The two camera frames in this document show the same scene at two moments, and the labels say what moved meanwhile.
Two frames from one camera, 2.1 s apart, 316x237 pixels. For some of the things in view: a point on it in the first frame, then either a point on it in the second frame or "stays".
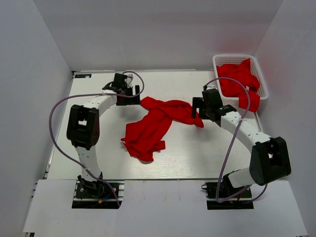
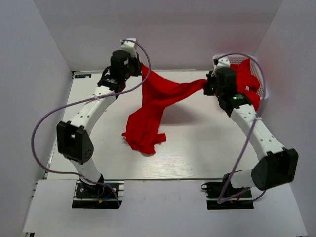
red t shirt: [146, 135] → [142, 132]
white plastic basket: [219, 59] stays
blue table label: [82, 76] stays
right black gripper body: [206, 108] → [211, 88]
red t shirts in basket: [241, 70] stays
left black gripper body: [128, 91] → [133, 68]
